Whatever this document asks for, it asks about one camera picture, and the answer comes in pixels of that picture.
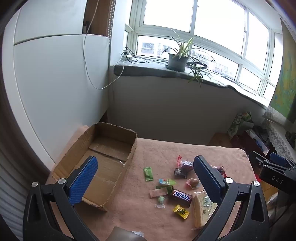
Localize potted spider plant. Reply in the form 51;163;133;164
161;28;216;88

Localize green printed bag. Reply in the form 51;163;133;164
228;112;255;139

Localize grey round object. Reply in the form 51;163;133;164
110;227;146;241

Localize dark red-patterned snack packet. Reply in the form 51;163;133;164
209;165;226;178

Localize grey ribbed panel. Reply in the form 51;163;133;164
0;144;50;232

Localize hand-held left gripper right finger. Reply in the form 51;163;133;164
193;155;270;241

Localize tan snack bar packet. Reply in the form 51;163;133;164
149;187;169;198

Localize green jelly cup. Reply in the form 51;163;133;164
156;178;176;194

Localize packed brown egg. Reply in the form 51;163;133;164
186;177;200;189

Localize black cables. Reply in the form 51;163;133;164
121;47;169;64

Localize dark plant saucer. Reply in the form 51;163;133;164
165;65;186;72

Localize small black snack packet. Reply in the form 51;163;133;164
174;167;188;179

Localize green yellow wall painting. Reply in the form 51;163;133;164
269;19;296;126

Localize white-framed window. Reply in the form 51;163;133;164
125;0;284;102

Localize white cabinet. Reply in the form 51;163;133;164
0;0;110;167

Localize white lace cloth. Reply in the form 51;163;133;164
264;120;296;163

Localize bright green candy packet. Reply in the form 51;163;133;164
143;167;154;182

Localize wooden stool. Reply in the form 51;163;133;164
209;133;234;147

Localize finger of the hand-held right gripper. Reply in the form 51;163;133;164
269;152;296;171
248;151;274;173

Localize white cable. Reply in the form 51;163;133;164
83;0;125;90

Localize beige cracker packet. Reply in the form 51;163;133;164
193;190;218;229

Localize black ring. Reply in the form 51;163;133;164
187;61;208;70

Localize yellow candy packet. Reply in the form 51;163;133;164
173;204;190;220

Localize red-edged clear snack packet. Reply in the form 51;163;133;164
176;155;194;173

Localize brown chocolate bar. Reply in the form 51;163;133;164
171;189;193;208

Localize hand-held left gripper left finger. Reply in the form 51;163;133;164
22;155;100;241

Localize cardboard box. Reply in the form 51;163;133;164
52;122;137;212

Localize dark red box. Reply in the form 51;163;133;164
231;130;270;158

